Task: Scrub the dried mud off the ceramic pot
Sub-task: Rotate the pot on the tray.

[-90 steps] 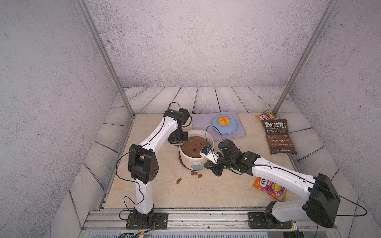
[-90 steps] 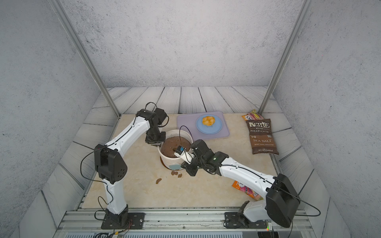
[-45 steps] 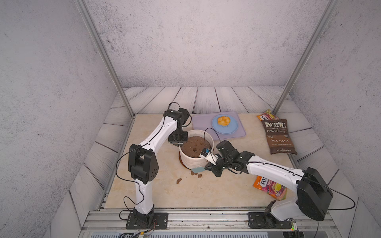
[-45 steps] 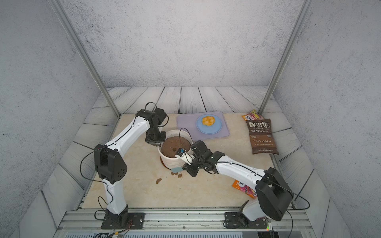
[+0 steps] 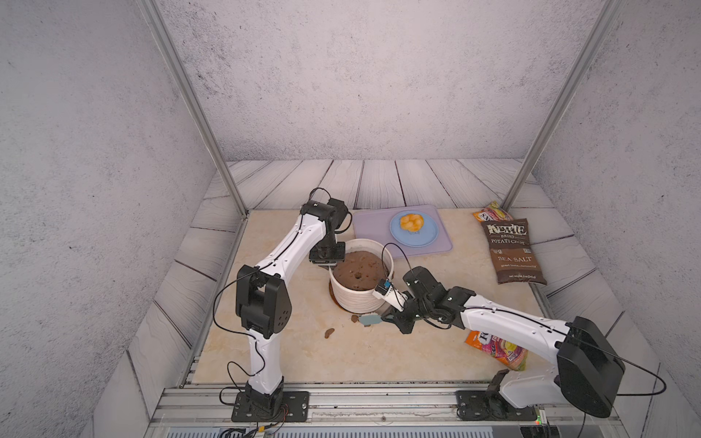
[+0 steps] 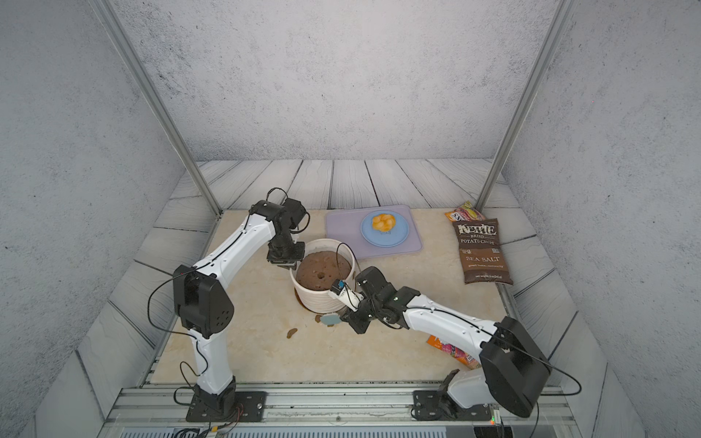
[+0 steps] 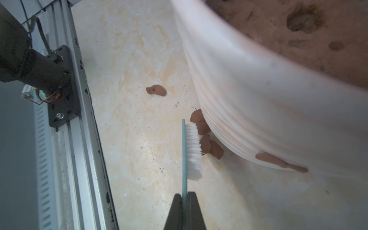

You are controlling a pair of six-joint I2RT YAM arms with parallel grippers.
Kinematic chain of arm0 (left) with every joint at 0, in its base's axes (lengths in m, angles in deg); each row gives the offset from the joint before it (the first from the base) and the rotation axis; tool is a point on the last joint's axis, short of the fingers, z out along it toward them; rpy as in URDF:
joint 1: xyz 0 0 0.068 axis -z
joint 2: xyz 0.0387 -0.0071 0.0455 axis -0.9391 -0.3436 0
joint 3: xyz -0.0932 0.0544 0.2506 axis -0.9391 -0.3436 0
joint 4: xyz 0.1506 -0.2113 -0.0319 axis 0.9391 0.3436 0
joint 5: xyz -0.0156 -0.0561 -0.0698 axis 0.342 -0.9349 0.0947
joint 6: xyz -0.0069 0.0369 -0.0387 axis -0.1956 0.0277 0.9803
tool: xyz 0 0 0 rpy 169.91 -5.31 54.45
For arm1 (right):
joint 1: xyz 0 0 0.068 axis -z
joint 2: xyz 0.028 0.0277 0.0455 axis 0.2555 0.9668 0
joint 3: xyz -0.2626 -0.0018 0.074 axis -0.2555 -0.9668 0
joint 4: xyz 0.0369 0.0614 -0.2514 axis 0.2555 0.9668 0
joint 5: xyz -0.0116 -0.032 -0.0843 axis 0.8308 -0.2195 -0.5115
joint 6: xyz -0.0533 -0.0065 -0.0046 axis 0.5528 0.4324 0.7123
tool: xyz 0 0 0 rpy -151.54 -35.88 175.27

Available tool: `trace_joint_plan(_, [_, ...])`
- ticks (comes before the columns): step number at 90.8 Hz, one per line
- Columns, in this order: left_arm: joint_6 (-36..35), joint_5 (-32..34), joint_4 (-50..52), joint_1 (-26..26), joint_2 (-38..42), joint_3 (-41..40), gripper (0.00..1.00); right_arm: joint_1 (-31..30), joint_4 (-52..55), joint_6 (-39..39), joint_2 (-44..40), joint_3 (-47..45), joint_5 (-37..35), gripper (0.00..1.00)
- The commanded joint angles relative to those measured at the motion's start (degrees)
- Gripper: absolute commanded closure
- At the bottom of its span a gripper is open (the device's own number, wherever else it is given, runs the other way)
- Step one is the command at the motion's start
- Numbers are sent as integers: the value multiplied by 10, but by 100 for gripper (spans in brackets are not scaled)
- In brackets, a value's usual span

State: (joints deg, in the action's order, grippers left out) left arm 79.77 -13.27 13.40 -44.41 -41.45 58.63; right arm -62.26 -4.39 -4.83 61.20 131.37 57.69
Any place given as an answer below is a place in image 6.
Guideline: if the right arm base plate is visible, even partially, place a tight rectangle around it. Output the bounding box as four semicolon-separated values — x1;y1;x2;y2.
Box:
410;390;493;422

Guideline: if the orange snack packet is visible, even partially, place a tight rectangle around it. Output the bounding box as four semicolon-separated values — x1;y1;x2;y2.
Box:
445;201;486;222

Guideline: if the knotted bread roll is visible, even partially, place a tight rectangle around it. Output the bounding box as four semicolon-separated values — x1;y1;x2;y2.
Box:
372;213;396;233

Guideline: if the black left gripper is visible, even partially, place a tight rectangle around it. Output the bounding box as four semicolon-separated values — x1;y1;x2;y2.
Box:
271;233;309;269

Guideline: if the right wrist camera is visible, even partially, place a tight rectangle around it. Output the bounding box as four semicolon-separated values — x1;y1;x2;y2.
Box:
328;279;363;312

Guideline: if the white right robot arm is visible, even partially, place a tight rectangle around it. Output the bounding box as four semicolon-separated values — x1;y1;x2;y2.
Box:
328;266;553;421

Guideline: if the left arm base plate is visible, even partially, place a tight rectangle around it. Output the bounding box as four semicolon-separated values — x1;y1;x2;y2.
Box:
185;389;268;423

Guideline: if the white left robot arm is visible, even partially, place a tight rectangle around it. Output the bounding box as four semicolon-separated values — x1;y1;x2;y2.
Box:
173;198;308;396

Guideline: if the aluminium frame post right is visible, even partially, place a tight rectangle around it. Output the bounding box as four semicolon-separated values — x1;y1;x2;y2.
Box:
476;0;576;211

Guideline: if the blue plate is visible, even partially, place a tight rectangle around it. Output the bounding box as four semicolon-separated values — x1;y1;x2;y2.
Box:
361;211;410;248

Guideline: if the aluminium frame post left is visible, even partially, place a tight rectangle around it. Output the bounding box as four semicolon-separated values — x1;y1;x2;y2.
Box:
89;0;223;218

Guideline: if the orange pink candy bag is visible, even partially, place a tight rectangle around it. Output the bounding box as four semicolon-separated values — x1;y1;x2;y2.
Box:
426;336;481;370

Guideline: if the brown soil in pot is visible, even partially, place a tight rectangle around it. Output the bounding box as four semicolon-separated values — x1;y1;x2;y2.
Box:
296;251;352;291

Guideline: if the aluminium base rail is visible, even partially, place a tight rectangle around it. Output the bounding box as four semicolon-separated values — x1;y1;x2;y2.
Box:
100;383;581;437

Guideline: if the white ceramic pot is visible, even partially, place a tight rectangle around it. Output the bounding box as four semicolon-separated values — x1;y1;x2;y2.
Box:
290;238;360;314

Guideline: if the aluminium frame post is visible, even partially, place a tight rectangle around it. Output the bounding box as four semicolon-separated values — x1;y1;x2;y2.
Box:
476;0;576;211
89;0;223;218

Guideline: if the lilac silicone mat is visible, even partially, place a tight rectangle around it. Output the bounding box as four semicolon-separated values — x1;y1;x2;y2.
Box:
325;205;423;259

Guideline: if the brown Kettle chips bag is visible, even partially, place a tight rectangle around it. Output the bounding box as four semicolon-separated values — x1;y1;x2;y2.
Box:
453;219;514;285

